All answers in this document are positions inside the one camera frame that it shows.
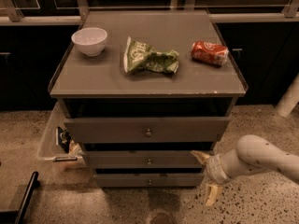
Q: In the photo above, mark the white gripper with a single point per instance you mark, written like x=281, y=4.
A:
x=214, y=169

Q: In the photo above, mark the grey bottom drawer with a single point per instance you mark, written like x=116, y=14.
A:
x=149, y=180

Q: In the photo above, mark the grey drawer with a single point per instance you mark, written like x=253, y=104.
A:
x=140, y=159
x=149, y=180
x=147, y=130

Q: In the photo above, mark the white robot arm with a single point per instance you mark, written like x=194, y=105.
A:
x=250, y=155

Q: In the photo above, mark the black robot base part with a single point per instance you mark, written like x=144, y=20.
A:
x=16, y=216

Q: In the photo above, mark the grey top drawer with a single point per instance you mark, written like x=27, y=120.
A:
x=147, y=130

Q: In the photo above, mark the grey drawer cabinet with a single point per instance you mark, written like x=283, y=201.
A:
x=98, y=87

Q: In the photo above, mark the grey middle drawer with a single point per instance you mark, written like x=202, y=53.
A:
x=140, y=159

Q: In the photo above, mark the red soda can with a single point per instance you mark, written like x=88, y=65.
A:
x=210, y=53

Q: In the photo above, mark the green crumpled chip bag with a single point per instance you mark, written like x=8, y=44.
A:
x=142, y=56

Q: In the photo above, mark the dark snack package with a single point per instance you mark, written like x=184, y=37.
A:
x=63, y=139

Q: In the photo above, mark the clear plastic bin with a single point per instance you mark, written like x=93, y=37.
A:
x=48, y=150

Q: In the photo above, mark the white bowl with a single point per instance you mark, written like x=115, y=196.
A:
x=90, y=41

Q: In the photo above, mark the metal railing frame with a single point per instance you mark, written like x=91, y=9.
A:
x=51, y=12

